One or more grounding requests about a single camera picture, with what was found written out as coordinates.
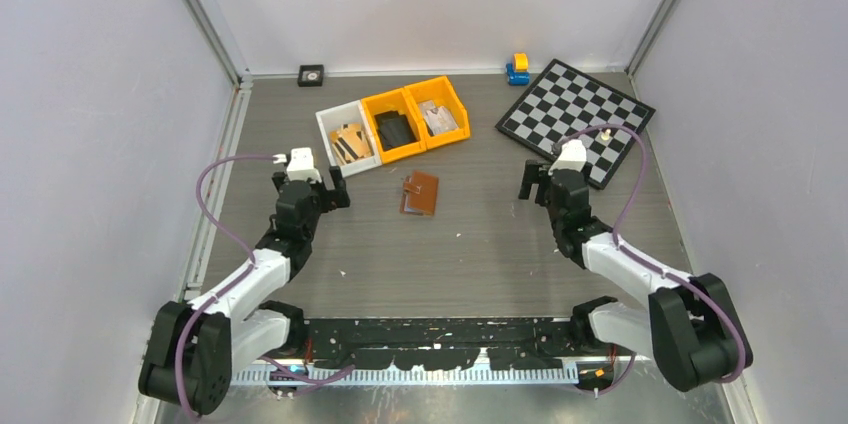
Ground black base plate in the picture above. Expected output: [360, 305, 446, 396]
[241, 316, 637, 373]

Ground brown leather card holder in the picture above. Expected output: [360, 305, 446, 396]
[400, 170, 439, 216]

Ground black and white chessboard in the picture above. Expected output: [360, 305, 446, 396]
[495, 59, 655, 190]

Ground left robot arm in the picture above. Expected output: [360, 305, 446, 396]
[138, 166, 350, 418]

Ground brown items in white bin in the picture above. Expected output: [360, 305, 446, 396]
[329, 122, 374, 166]

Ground blue and yellow toy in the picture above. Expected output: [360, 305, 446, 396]
[505, 53, 530, 86]

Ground cards in yellow bin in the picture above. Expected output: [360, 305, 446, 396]
[418, 100, 459, 136]

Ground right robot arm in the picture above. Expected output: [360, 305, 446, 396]
[518, 160, 754, 392]

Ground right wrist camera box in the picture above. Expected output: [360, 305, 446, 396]
[548, 139, 587, 175]

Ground yellow bin with cards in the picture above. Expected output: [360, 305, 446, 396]
[404, 76, 471, 150]

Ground yellow bin with black item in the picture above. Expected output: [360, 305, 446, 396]
[362, 88, 426, 164]

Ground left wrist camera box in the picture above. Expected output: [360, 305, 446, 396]
[273, 147, 322, 183]

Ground small black square box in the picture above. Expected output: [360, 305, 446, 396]
[297, 64, 325, 87]

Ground black wallet in bin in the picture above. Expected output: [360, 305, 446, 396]
[374, 111, 417, 151]

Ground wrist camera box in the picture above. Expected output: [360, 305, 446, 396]
[273, 147, 322, 183]
[548, 139, 587, 175]

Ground white plastic bin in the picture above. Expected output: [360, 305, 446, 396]
[315, 100, 382, 177]

